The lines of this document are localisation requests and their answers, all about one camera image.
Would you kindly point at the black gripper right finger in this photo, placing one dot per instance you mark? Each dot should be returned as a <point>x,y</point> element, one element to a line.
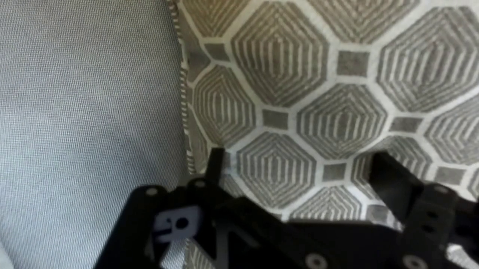
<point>441,229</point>

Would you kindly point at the light grey fabric sofa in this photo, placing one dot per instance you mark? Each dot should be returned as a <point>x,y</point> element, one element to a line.
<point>89,111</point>

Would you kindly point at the beige geometric patterned pillow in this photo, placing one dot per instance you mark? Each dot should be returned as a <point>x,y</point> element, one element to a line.
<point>301,91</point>

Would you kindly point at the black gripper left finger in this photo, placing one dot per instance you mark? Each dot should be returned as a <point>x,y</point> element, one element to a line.
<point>233,232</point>

